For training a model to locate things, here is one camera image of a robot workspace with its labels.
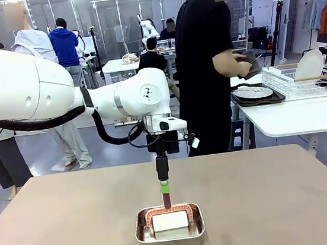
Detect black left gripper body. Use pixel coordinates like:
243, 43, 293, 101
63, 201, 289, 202
146, 130, 182, 160

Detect person's right forearm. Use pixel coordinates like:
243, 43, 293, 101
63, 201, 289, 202
211, 47, 242, 79

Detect white wire dish rack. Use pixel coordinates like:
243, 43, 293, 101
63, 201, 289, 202
260, 59, 327, 104

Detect seated person in dark top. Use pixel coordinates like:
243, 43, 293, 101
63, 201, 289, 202
158, 17, 178, 42

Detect blue white striped shirt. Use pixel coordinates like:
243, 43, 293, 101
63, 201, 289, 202
8, 25, 59, 69

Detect beige cloth bundle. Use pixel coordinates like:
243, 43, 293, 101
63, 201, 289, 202
121, 52, 141, 66

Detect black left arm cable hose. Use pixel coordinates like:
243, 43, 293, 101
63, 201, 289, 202
0, 96, 155, 163

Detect light blue shirt on hanger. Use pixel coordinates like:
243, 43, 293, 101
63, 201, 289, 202
299, 0, 327, 32

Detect seated person with black cap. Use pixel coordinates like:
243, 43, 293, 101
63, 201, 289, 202
134, 35, 168, 76

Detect grey step stool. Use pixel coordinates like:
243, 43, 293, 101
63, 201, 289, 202
226, 117, 253, 152

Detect black tripod pole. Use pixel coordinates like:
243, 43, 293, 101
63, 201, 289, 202
88, 24, 107, 78

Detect light grey patterned skirt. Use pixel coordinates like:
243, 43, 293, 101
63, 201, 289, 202
0, 121, 17, 142

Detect dark grey wide trousers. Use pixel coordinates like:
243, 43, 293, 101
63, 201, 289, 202
0, 135, 34, 190

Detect light grey trousers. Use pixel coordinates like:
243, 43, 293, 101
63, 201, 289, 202
50, 119, 94, 172

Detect black tripod with camera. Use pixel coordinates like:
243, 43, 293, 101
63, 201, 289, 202
262, 0, 293, 67

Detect lint roller with red handle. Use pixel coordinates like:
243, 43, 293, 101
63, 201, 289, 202
142, 190, 197, 241

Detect person in black clothes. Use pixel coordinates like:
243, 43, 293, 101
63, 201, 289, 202
165, 0, 275, 159

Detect brown serving tray with handles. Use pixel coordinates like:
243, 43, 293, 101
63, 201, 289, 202
229, 78, 284, 106

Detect beige mannequin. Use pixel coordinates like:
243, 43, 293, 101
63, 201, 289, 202
2, 0, 79, 173

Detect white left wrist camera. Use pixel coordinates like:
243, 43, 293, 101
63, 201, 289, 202
158, 116, 188, 133

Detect white background desk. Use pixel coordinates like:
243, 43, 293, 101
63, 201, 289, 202
101, 56, 143, 87

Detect person in blue hoodie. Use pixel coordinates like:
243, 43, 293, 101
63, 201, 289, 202
46, 15, 84, 90

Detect white side table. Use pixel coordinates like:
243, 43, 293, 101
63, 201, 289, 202
228, 63, 327, 164

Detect white workbench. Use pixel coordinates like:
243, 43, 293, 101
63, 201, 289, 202
79, 54, 101, 91

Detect black backpack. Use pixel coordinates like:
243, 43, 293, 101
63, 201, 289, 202
246, 25, 272, 53

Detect person's right hand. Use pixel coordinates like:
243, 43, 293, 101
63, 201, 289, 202
235, 60, 255, 79

